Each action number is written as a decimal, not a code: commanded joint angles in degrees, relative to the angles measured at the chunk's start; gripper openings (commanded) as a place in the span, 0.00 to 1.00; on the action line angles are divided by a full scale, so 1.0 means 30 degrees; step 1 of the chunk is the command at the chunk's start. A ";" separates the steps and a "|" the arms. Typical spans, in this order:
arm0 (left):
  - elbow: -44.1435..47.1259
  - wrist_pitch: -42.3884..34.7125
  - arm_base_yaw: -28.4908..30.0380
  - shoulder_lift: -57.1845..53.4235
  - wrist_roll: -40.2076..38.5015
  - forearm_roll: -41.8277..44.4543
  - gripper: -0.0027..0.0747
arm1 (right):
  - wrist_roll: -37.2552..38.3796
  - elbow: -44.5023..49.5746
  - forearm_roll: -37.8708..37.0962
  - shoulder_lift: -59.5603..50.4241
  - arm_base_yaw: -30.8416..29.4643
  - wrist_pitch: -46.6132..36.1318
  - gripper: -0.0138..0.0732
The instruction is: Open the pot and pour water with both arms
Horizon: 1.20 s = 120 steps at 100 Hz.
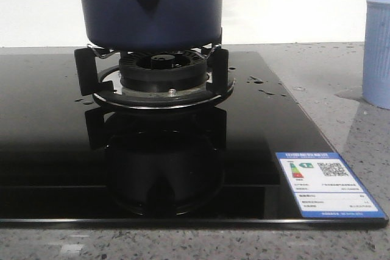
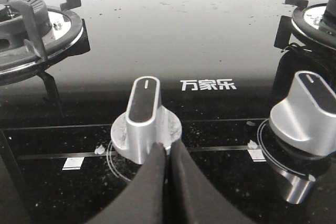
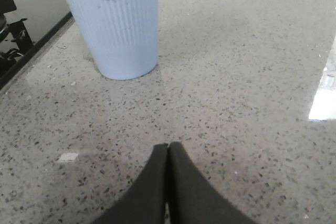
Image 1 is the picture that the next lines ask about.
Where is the light blue ribbed cup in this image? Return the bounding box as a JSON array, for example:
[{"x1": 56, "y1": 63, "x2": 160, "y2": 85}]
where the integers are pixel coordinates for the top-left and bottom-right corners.
[{"x1": 363, "y1": 0, "x2": 389, "y2": 109}]

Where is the black pot support grate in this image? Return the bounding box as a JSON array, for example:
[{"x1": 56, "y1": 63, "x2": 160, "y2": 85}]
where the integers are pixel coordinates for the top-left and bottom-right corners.
[{"x1": 74, "y1": 44, "x2": 235, "y2": 110}]

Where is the dark blue cooking pot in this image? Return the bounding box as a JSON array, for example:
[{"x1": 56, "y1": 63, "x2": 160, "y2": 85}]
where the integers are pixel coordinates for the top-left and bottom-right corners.
[{"x1": 81, "y1": 0, "x2": 222, "y2": 51}]

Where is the black gas burner head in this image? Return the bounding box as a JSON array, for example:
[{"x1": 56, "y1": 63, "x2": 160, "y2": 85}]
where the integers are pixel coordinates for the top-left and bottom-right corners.
[{"x1": 119, "y1": 50, "x2": 207, "y2": 93}]

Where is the black glass stove top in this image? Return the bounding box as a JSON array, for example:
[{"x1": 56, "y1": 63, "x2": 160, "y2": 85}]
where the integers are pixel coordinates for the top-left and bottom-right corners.
[{"x1": 1, "y1": 52, "x2": 389, "y2": 229}]

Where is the blue energy label sticker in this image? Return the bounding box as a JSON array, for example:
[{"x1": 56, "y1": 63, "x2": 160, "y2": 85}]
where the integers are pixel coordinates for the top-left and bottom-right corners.
[{"x1": 276, "y1": 152, "x2": 386, "y2": 219}]

